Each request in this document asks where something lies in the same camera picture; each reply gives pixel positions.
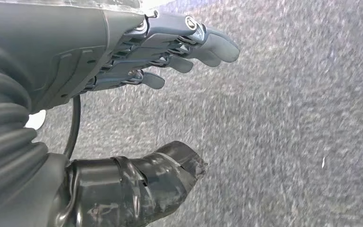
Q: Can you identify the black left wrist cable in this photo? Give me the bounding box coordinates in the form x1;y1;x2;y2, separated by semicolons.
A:
63;95;82;159

